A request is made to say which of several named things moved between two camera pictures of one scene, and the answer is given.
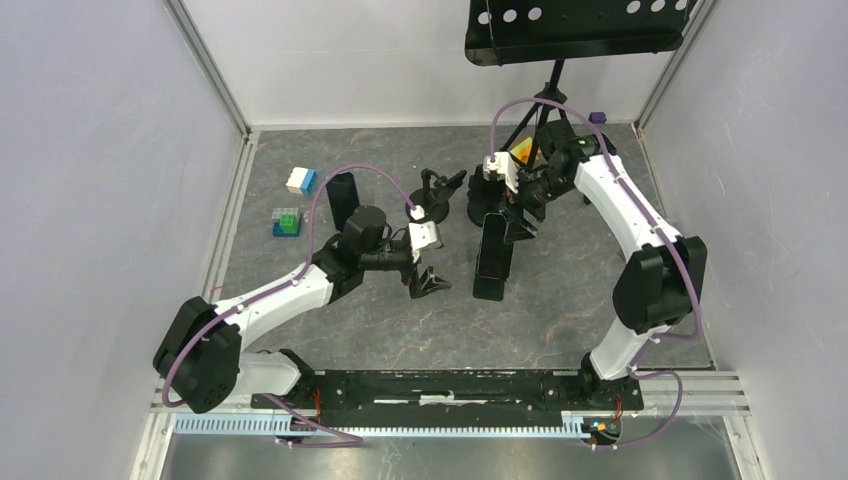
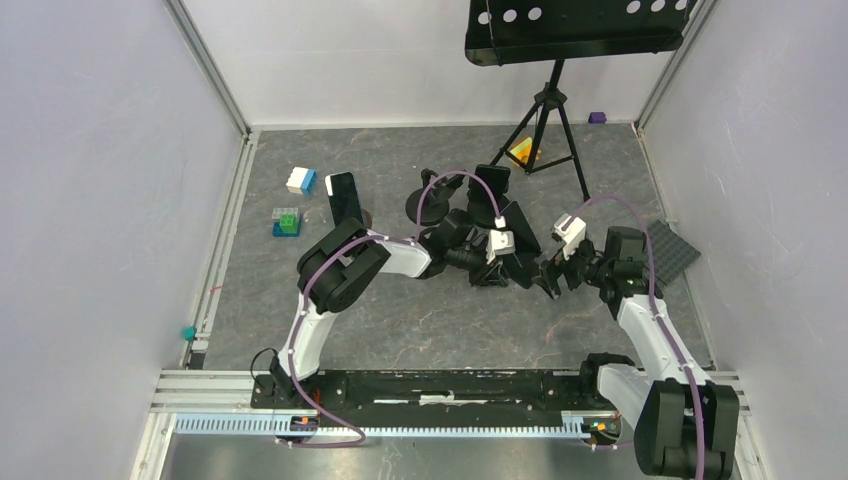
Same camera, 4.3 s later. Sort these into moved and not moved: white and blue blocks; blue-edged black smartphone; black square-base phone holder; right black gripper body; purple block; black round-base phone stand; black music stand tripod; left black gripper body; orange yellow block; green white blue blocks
Moved: right black gripper body; left black gripper body; black square-base phone holder
Not moved: white and blue blocks; blue-edged black smartphone; black music stand tripod; purple block; orange yellow block; green white blue blocks; black round-base phone stand
